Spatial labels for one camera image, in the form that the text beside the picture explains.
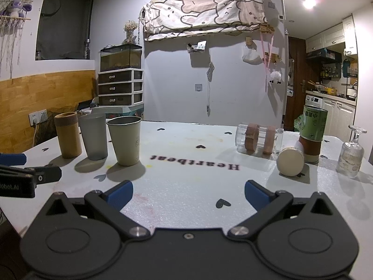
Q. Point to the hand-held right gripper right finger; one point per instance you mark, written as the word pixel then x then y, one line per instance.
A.
pixel 255 195

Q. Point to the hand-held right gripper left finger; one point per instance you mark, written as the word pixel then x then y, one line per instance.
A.
pixel 121 194

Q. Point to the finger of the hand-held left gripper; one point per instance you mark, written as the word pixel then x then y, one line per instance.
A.
pixel 43 175
pixel 13 159

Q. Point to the brown bamboo cup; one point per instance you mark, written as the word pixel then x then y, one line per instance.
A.
pixel 68 137

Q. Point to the white paper cup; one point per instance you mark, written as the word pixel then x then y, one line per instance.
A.
pixel 290 162

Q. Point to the pale green cup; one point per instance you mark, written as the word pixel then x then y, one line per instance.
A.
pixel 125 143

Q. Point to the clear glass cup brown bands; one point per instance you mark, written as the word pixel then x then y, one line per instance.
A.
pixel 252 138

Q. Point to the grey plastic cup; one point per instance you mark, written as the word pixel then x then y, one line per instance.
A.
pixel 93 140

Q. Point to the brown sleeved cup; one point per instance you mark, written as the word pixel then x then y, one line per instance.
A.
pixel 311 150

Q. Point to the green label cup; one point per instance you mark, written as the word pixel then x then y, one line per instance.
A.
pixel 314 124

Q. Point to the white heart print table mat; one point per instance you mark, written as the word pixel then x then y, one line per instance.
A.
pixel 186 180

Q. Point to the teal storage box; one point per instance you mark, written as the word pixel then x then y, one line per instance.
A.
pixel 122 112

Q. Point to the green plastic bag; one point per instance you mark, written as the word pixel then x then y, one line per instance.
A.
pixel 298 123

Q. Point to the clear ribbed stemmed glass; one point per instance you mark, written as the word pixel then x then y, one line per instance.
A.
pixel 351 157

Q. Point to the white drawer unit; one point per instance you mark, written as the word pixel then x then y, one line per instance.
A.
pixel 121 87

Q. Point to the white washing machine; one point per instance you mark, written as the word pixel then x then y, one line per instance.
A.
pixel 314 100

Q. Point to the white lower kitchen cabinet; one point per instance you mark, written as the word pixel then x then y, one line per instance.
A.
pixel 339 115

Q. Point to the white sheep plush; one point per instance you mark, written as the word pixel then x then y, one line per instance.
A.
pixel 275 76

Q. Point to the dark wooden door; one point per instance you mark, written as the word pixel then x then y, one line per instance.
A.
pixel 295 75

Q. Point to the pink hanging ribbon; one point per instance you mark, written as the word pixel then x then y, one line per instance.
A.
pixel 268 61

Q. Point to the glass terrarium tank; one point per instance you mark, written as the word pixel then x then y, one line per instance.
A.
pixel 121 58

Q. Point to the white hanging bag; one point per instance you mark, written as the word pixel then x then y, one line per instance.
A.
pixel 251 56

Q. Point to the dark window curtain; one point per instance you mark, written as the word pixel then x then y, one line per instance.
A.
pixel 65 23

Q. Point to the purple plush toy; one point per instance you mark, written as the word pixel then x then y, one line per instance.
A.
pixel 14 7

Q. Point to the dried flower vase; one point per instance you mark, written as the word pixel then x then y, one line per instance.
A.
pixel 130 32

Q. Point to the white upper kitchen cabinets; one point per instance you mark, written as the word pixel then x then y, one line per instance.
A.
pixel 332 36

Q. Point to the cartoon printed cloth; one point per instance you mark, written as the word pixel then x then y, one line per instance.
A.
pixel 204 11

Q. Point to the ceiling light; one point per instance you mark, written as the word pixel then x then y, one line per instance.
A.
pixel 309 3

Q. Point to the white wall socket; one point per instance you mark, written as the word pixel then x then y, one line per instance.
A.
pixel 38 117

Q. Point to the macrame wall hanging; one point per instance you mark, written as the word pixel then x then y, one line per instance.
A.
pixel 10 40

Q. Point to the white wall outlet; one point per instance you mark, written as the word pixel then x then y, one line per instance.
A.
pixel 198 87

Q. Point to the small clear wall shelf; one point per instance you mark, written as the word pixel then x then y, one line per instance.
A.
pixel 197 46

